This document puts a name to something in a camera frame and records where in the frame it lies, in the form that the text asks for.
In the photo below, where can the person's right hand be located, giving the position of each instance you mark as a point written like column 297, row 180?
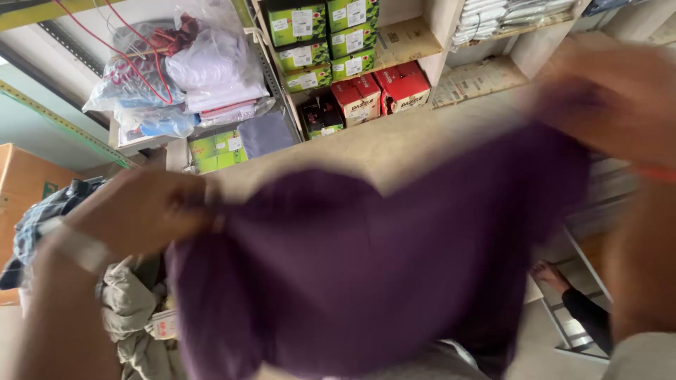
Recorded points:
column 623, row 100

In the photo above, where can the person's left hand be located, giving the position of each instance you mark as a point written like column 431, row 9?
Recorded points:
column 137, row 211

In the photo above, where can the person's left fingers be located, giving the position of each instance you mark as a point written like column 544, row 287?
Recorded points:
column 203, row 208

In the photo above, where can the person's right fingers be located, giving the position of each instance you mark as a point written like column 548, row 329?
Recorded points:
column 562, row 105

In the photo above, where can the purple garment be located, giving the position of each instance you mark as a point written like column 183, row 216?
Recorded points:
column 369, row 274

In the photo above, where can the red wristband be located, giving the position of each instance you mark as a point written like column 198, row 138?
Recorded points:
column 657, row 173

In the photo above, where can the white paper tag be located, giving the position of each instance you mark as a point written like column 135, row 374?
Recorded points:
column 163, row 324

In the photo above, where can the metal rack with plastic bags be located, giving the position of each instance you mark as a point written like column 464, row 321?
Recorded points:
column 200, row 79

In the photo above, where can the white wristband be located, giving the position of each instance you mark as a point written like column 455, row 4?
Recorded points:
column 79, row 245

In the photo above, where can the yellow-green slotted metal beam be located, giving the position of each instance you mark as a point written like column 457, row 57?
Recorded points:
column 63, row 124

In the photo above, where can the brown cardboard carton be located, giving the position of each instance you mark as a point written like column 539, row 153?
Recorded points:
column 26, row 195

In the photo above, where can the wooden shelf with boxes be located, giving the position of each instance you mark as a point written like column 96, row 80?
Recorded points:
column 364, row 58

